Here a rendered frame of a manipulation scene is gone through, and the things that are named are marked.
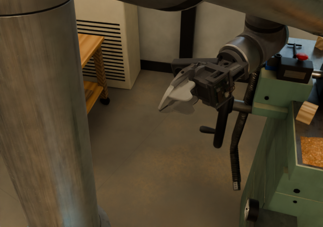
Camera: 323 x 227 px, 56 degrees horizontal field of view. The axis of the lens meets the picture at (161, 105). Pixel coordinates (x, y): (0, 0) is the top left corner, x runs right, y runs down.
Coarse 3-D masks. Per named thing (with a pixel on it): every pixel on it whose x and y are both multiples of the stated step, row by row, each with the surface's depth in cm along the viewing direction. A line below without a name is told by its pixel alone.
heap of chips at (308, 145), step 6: (300, 138) 73; (306, 138) 73; (312, 138) 71; (318, 138) 70; (306, 144) 70; (312, 144) 69; (318, 144) 68; (306, 150) 69; (312, 150) 68; (318, 150) 67; (306, 156) 68; (312, 156) 67; (318, 156) 67; (306, 162) 67; (312, 162) 67; (318, 162) 66
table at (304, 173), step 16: (304, 48) 104; (320, 64) 96; (256, 112) 87; (272, 112) 85; (288, 112) 84; (320, 112) 80; (288, 128) 80; (304, 128) 75; (320, 128) 75; (288, 144) 77; (288, 160) 74; (288, 176) 71; (304, 176) 68; (320, 176) 67
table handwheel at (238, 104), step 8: (224, 104) 82; (232, 104) 93; (240, 104) 93; (224, 112) 82; (248, 112) 94; (224, 120) 83; (216, 128) 85; (224, 128) 84; (216, 136) 86; (216, 144) 90
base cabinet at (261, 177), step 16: (272, 128) 106; (272, 144) 100; (256, 160) 129; (272, 160) 95; (256, 176) 120; (272, 176) 90; (256, 192) 113; (272, 192) 86; (240, 208) 156; (272, 208) 88; (288, 208) 86; (304, 208) 84; (320, 208) 83; (240, 224) 144; (304, 224) 89; (320, 224) 87
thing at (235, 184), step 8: (264, 64) 85; (256, 72) 86; (256, 80) 88; (248, 88) 91; (248, 96) 91; (248, 104) 93; (240, 112) 101; (240, 120) 97; (240, 128) 99; (232, 136) 109; (240, 136) 102; (232, 144) 104; (232, 152) 105; (232, 160) 104; (232, 168) 103; (232, 176) 103; (240, 176) 105
